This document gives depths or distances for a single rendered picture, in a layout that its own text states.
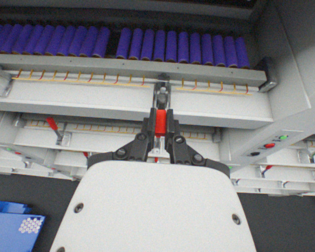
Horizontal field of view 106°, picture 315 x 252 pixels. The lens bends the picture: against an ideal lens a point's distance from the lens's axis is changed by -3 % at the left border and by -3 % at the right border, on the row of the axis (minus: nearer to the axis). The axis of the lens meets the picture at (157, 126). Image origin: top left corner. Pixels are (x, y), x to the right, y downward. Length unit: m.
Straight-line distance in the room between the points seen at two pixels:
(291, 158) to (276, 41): 0.35
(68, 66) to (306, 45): 0.33
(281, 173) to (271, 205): 0.62
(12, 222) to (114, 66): 1.18
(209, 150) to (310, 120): 0.21
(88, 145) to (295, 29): 0.47
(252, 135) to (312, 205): 1.33
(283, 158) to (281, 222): 0.90
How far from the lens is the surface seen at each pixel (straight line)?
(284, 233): 1.38
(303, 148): 0.57
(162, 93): 0.18
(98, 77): 0.24
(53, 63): 0.26
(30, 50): 0.32
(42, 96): 0.27
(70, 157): 0.65
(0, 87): 0.32
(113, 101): 0.21
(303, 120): 0.29
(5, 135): 0.54
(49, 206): 1.25
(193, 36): 0.27
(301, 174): 0.83
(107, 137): 0.39
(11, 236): 1.28
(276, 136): 0.31
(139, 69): 0.20
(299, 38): 0.28
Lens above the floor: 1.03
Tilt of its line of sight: 56 degrees down
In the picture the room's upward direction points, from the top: 4 degrees clockwise
